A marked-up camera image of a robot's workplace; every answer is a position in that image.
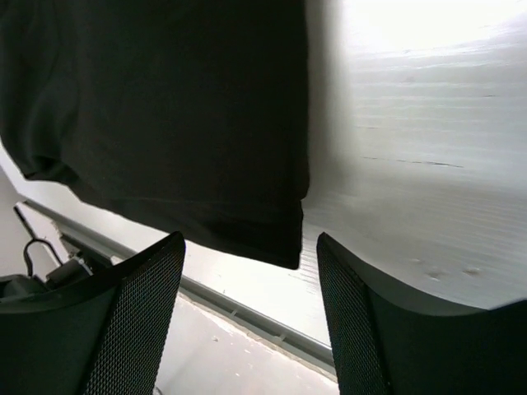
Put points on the aluminium table frame rail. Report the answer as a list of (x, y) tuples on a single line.
[(74, 238)]

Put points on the black trousers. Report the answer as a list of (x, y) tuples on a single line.
[(187, 116)]

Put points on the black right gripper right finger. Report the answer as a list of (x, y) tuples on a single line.
[(388, 337)]

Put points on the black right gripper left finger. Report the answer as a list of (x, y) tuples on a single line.
[(85, 332)]

